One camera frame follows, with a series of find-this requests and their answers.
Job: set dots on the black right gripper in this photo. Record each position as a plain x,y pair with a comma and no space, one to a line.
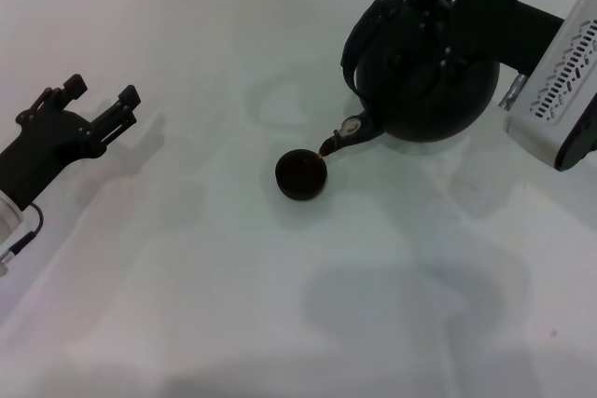
494,20

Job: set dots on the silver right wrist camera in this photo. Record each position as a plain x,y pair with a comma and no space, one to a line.
550,104

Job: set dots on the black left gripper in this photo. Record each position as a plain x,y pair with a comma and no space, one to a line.
32,151

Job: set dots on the dark brown teacup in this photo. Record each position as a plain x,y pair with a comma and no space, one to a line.
301,176

